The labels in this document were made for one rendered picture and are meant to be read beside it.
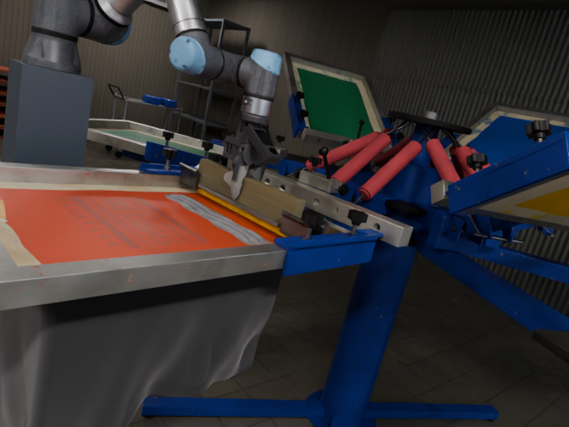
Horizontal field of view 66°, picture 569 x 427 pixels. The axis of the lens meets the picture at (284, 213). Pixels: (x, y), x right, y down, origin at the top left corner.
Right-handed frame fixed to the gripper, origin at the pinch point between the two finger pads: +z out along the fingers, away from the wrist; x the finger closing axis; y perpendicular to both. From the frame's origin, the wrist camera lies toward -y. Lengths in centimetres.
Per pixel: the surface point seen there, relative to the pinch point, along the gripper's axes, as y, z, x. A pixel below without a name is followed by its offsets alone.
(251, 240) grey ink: -16.1, 5.1, 9.6
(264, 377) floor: 36, 101, -71
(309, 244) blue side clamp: -30.3, 0.5, 7.8
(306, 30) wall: 383, -130, -399
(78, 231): -5.9, 5.4, 42.4
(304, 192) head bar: -1.9, -2.0, -20.7
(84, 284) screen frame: -29, 4, 51
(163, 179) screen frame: 25.5, 3.1, 7.6
